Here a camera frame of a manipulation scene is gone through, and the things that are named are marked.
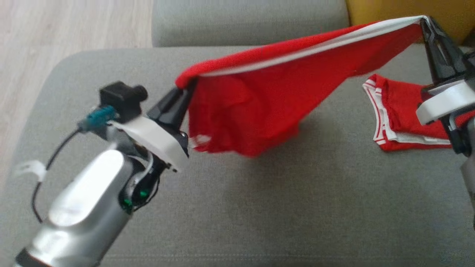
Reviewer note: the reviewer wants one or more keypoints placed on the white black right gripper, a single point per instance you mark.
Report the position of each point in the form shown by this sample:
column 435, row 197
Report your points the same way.
column 445, row 102

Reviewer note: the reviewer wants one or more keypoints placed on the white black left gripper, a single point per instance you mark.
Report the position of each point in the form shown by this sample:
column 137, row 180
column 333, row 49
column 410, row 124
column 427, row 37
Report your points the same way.
column 156, row 141

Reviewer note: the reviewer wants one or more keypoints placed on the red garment striped white trim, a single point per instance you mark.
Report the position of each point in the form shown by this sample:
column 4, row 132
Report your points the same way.
column 404, row 107

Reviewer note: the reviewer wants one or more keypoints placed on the red garment white band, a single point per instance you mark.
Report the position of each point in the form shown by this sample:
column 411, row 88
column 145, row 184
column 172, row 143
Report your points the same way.
column 252, row 104

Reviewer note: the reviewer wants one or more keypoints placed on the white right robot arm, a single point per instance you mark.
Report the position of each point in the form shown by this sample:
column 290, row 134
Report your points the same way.
column 468, row 178

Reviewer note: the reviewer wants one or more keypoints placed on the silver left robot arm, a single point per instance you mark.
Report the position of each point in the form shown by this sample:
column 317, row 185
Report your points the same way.
column 85, row 207

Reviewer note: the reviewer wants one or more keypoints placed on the yellow sofa cushion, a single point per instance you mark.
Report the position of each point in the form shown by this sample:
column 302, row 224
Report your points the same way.
column 408, row 9

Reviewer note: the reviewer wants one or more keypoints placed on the grey sofa back cushion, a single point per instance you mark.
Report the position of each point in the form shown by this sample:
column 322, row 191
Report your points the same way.
column 241, row 22

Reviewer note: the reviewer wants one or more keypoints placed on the grey sofa seat cushion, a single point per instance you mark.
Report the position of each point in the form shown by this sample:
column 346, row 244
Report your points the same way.
column 259, row 207

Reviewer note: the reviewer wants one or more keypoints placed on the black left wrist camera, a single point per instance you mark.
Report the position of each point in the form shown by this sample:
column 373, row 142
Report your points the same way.
column 118, row 98

